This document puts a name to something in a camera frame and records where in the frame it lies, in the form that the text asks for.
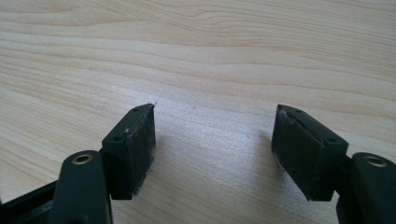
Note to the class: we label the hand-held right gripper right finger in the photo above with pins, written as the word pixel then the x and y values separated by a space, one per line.
pixel 306 155

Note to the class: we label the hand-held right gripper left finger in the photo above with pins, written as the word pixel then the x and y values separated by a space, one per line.
pixel 130 155

